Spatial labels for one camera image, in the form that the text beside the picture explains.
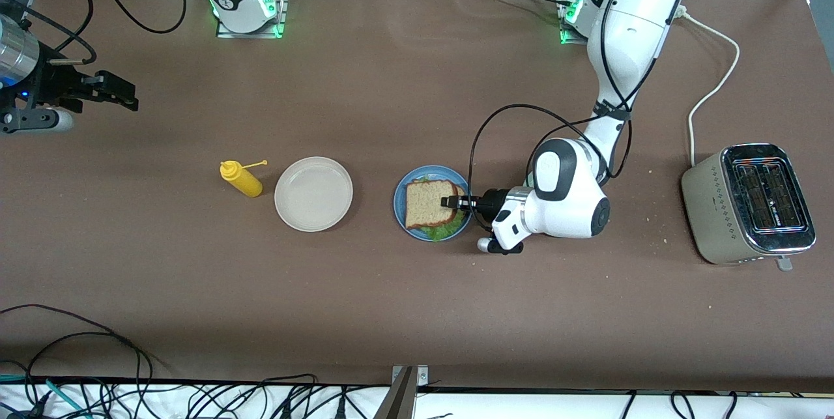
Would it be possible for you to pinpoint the brown bread slice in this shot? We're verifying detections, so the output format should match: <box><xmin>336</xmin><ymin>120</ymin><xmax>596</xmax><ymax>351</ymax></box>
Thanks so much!
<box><xmin>405</xmin><ymin>179</ymin><xmax>467</xmax><ymax>231</ymax></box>

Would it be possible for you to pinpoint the green lettuce leaf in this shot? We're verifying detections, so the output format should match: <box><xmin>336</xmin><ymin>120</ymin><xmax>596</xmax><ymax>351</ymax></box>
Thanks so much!
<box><xmin>414</xmin><ymin>175</ymin><xmax>465</xmax><ymax>242</ymax></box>

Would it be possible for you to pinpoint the yellow squeeze bottle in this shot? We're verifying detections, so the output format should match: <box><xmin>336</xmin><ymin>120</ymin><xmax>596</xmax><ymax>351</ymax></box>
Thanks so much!
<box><xmin>220</xmin><ymin>160</ymin><xmax>268</xmax><ymax>198</ymax></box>

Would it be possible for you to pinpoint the blue round plate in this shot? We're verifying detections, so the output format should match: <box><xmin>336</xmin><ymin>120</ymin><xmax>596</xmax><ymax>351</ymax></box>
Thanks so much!
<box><xmin>393</xmin><ymin>165</ymin><xmax>474</xmax><ymax>242</ymax></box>

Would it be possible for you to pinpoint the white round plate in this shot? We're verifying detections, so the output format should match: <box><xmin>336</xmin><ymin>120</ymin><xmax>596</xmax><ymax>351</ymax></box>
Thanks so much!
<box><xmin>274</xmin><ymin>156</ymin><xmax>354</xmax><ymax>233</ymax></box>

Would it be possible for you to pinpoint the beige chrome toaster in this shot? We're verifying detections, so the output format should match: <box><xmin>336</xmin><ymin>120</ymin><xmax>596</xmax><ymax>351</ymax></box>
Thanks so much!
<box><xmin>680</xmin><ymin>143</ymin><xmax>817</xmax><ymax>272</ymax></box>

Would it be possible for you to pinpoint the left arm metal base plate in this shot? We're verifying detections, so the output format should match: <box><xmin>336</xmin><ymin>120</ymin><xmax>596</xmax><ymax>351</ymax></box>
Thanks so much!
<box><xmin>557</xmin><ymin>0</ymin><xmax>590</xmax><ymax>46</ymax></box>

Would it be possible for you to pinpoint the metal table bracket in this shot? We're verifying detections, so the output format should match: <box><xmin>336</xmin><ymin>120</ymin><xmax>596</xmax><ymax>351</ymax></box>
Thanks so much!
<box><xmin>373</xmin><ymin>365</ymin><xmax>429</xmax><ymax>419</ymax></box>

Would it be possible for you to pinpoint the long looped black cable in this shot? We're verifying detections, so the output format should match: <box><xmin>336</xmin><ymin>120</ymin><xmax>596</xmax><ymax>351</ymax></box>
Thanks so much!
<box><xmin>0</xmin><ymin>305</ymin><xmax>154</xmax><ymax>419</ymax></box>

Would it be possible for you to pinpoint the white toaster power cable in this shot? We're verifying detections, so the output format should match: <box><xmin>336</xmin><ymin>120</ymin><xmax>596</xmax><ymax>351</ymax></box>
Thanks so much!
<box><xmin>674</xmin><ymin>5</ymin><xmax>741</xmax><ymax>167</ymax></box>

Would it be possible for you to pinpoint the teal cable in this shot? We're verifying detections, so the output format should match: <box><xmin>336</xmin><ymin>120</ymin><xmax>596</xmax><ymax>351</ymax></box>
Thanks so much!
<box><xmin>0</xmin><ymin>375</ymin><xmax>89</xmax><ymax>419</ymax></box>

